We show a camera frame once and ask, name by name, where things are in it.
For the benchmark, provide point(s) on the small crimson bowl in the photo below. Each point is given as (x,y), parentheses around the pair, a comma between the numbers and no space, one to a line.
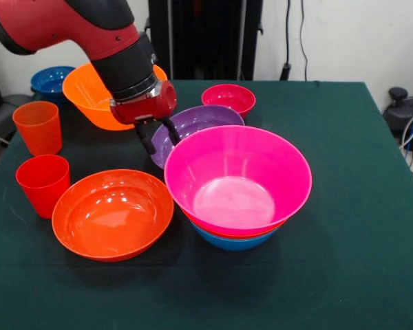
(227,99)

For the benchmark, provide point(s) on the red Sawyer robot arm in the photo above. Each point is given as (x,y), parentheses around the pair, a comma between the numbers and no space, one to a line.
(38,24)

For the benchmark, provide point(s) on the large pink bowl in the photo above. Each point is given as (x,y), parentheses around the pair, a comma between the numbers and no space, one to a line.
(237,178)

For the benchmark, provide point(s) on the orange cup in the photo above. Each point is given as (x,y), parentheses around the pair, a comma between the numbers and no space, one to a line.
(38,134)

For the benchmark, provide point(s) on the orange-red shallow bowl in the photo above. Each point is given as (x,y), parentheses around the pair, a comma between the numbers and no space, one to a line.
(113,220)
(210,231)

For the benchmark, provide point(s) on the small dark blue bowl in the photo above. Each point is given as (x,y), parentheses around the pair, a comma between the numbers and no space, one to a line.
(50,82)

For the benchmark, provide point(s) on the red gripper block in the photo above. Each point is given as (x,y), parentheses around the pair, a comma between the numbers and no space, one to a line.
(148,108)

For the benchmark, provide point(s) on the light blue bowl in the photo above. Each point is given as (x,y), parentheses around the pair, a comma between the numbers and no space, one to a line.
(234,243)

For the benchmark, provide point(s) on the purple bowl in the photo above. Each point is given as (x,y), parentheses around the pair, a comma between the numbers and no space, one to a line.
(206,118)

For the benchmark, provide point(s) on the large orange bowl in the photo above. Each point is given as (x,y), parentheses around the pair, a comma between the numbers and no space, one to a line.
(86,96)

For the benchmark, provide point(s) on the red cup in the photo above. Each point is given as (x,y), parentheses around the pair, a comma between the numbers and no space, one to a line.
(44,192)

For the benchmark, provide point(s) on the dark green table cloth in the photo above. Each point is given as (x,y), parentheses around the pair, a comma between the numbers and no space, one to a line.
(206,292)

